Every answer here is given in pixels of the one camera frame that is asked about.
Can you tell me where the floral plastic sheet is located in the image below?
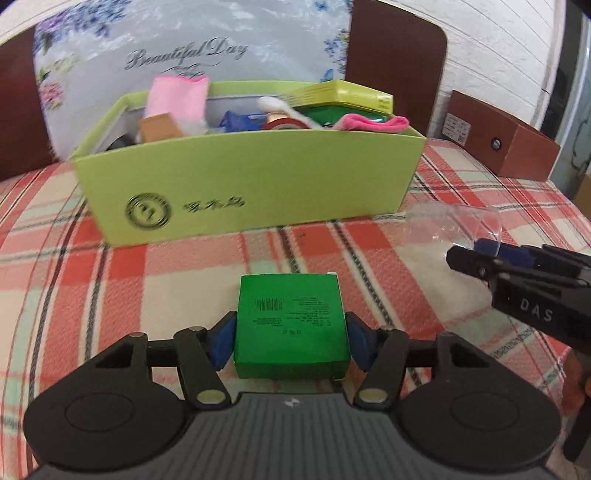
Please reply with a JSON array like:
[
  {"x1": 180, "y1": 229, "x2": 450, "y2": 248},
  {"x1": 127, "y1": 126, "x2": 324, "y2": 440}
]
[{"x1": 32, "y1": 0, "x2": 354, "y2": 153}]

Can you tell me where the glass door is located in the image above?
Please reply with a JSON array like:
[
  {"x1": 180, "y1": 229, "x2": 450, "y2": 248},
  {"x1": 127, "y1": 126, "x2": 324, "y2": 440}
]
[{"x1": 549, "y1": 0, "x2": 591, "y2": 199}]

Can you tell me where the brown shoe box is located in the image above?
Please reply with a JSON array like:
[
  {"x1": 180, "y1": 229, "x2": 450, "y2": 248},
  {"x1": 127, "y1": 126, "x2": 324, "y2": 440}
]
[{"x1": 442, "y1": 90, "x2": 561, "y2": 181}]

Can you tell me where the white glove with pink cuff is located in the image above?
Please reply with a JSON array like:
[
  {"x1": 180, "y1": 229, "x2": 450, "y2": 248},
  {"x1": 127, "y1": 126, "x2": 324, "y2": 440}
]
[{"x1": 147, "y1": 76, "x2": 211, "y2": 134}]

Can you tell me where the white and pink sock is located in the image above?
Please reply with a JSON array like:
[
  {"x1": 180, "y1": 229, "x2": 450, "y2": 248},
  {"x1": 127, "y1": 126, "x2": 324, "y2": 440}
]
[{"x1": 259, "y1": 96, "x2": 410, "y2": 136}]

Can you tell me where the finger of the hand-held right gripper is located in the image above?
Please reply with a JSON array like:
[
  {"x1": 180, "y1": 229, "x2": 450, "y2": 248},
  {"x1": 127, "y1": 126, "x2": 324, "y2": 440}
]
[
  {"x1": 475, "y1": 237, "x2": 591, "y2": 280},
  {"x1": 445, "y1": 246, "x2": 591, "y2": 289}
]

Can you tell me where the gold brown small box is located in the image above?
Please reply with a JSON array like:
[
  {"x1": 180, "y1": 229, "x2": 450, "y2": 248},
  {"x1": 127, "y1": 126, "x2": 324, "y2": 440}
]
[{"x1": 137, "y1": 113, "x2": 184, "y2": 144}]

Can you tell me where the person's right hand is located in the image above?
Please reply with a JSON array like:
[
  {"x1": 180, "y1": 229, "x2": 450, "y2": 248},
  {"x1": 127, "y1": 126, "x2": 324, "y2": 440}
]
[{"x1": 567, "y1": 353, "x2": 591, "y2": 418}]

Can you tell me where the light green cardboard box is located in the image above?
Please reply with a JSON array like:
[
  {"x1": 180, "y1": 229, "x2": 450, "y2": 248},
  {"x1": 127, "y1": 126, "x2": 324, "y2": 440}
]
[{"x1": 70, "y1": 80, "x2": 428, "y2": 247}]

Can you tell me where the blue cube box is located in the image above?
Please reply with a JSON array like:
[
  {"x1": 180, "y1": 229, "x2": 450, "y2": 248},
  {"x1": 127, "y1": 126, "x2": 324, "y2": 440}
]
[{"x1": 219, "y1": 111, "x2": 264, "y2": 133}]

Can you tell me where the plain cardboard box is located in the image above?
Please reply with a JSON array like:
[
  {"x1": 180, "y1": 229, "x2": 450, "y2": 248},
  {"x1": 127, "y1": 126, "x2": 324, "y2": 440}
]
[{"x1": 573, "y1": 173, "x2": 591, "y2": 205}]

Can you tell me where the dark tape roll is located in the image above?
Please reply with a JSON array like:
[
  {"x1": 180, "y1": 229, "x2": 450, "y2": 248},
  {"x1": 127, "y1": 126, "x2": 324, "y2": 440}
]
[{"x1": 263, "y1": 115, "x2": 315, "y2": 132}]

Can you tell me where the yellow green medicine box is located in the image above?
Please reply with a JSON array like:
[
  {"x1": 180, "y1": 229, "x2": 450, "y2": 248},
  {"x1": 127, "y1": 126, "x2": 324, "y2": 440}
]
[{"x1": 281, "y1": 79, "x2": 394, "y2": 112}]

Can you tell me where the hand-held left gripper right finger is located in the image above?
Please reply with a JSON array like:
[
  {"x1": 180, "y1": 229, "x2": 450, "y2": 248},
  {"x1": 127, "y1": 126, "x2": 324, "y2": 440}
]
[{"x1": 345, "y1": 311, "x2": 490, "y2": 409}]

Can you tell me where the plaid bed sheet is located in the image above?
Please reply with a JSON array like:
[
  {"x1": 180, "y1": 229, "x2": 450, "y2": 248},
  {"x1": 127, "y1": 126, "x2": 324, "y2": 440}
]
[{"x1": 0, "y1": 138, "x2": 591, "y2": 462}]

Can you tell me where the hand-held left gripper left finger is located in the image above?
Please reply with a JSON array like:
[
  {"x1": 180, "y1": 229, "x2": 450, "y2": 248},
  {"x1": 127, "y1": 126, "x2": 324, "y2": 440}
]
[{"x1": 95, "y1": 311, "x2": 238, "y2": 408}]

